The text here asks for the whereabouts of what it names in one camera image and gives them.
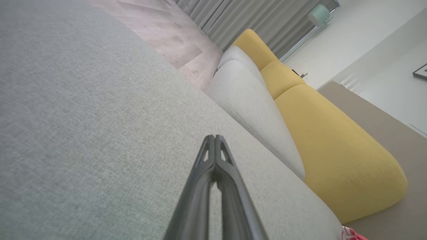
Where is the large grey sofa seat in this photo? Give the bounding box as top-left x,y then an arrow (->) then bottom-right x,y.
0,0 -> 344,240

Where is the grey pleated curtain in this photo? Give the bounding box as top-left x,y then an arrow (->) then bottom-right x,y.
173,0 -> 340,60

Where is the mint green lamp shade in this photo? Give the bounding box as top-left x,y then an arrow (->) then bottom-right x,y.
308,4 -> 331,28

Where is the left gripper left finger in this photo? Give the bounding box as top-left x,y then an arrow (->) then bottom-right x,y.
163,135 -> 217,240

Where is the small yellow backrest cushion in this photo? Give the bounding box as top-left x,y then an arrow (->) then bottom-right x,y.
232,29 -> 279,70
260,61 -> 307,100

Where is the white slatted object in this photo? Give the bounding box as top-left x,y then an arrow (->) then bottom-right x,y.
340,73 -> 365,95

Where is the grey sofa seat cushion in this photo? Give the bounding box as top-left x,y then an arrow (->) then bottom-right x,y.
205,59 -> 306,181
217,45 -> 267,88

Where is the red shorts white stripe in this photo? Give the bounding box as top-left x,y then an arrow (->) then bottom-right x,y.
340,226 -> 368,240

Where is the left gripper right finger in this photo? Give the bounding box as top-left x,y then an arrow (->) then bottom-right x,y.
215,135 -> 269,240

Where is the large yellow backrest cushion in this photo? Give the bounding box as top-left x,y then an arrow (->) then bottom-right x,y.
274,84 -> 409,224

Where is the dark picture frame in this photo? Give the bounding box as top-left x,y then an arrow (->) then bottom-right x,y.
412,63 -> 427,81

